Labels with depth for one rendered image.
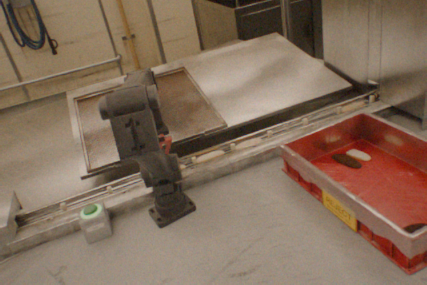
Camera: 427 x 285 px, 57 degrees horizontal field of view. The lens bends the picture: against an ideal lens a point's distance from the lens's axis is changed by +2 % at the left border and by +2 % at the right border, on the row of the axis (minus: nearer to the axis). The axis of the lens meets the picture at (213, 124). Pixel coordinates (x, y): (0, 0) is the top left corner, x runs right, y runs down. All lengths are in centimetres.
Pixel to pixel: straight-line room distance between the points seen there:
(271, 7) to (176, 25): 181
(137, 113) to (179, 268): 43
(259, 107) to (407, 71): 50
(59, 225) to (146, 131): 56
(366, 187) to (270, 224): 29
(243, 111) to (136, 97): 78
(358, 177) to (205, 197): 44
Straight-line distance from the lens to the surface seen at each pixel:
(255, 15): 305
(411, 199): 113
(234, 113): 144
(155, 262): 103
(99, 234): 114
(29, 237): 123
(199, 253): 101
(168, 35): 468
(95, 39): 486
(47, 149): 177
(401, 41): 138
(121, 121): 73
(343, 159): 124
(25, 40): 467
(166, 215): 111
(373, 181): 117
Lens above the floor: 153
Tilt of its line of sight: 27 degrees down
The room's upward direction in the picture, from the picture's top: 11 degrees counter-clockwise
